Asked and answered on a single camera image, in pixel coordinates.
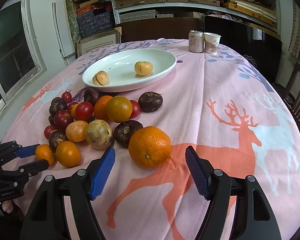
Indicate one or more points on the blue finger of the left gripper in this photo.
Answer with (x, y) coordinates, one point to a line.
(32, 169)
(23, 152)

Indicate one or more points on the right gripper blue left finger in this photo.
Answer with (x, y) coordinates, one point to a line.
(101, 172)

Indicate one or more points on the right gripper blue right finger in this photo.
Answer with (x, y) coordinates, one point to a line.
(200, 170)

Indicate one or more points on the orange yellow tomato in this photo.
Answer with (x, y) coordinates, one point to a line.
(68, 154)

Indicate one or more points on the yellow-green round fruit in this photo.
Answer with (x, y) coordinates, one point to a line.
(99, 134)

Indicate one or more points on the orange yellow passion fruit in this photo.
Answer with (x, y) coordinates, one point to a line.
(75, 131)

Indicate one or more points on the dark wrinkled passion fruit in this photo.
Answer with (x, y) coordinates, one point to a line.
(124, 131)

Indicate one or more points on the large orange mandarin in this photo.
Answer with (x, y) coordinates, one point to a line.
(150, 147)

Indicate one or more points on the red cherry tomato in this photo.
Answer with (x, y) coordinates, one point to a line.
(84, 111)

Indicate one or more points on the dark purple passion fruit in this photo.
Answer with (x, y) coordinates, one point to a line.
(150, 101)

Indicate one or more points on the small orange fruit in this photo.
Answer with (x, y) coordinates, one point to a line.
(44, 152)

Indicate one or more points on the green orange mandarin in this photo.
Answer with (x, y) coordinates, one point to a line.
(119, 109)

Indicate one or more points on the left hand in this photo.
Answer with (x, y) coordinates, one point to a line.
(6, 206)

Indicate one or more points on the pink deer tablecloth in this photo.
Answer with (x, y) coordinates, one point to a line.
(218, 104)

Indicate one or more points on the striped yellow melon fruit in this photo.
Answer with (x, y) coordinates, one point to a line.
(101, 78)

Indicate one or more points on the white oval plate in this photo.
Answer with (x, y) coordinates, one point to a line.
(121, 73)

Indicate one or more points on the striped yellow round fruit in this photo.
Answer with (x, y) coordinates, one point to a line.
(143, 68)

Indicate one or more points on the framed picture leaning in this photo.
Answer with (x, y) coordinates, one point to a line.
(109, 37)

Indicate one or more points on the dark wooden chair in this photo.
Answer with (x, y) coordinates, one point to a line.
(292, 103)

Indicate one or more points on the white paper cup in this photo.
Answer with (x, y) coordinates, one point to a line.
(211, 43)

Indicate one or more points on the pink drink can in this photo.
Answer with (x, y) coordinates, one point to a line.
(196, 41)

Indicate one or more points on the metal storage shelf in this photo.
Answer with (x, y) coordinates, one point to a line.
(258, 13)

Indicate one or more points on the window with white frame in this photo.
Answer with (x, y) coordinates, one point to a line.
(20, 57)

